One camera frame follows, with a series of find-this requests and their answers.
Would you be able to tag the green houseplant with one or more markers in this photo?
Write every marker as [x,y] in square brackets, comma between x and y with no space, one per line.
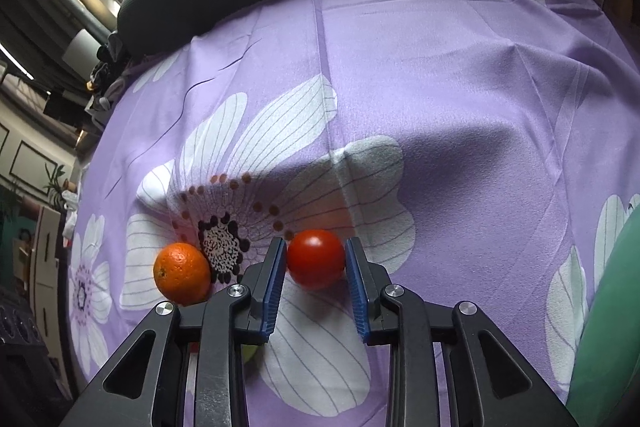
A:
[54,179]

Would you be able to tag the red tomato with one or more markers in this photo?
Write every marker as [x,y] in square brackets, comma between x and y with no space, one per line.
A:
[316,258]

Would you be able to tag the white cabinet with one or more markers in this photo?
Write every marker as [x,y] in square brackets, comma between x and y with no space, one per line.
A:
[45,257]

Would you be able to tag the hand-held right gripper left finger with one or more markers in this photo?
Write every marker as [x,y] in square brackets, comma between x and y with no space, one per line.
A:
[272,297]

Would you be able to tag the green round fruit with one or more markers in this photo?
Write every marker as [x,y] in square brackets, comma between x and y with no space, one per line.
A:
[250,352]

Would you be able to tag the purple floral cloth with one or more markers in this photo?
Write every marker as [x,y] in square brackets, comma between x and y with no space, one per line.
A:
[450,82]

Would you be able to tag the framed wall picture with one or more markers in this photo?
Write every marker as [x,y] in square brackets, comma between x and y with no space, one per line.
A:
[29,164]

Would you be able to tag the dark floral clothes heap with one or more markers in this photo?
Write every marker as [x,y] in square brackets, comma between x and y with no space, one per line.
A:
[107,67]

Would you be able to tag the white cylindrical object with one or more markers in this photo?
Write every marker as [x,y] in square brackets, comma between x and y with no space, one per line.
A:
[81,49]

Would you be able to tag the orange with dimpled peel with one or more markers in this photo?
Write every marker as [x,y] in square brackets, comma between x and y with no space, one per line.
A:
[181,273]

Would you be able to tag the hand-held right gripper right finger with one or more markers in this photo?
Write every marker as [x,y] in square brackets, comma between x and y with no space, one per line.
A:
[357,302]

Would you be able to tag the black appliance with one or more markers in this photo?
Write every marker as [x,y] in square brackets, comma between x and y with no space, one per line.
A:
[25,357]

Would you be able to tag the white plastic bag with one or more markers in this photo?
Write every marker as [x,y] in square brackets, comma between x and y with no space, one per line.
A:
[70,202]

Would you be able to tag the green plastic bowl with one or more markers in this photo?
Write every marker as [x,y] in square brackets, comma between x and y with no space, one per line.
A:
[610,332]

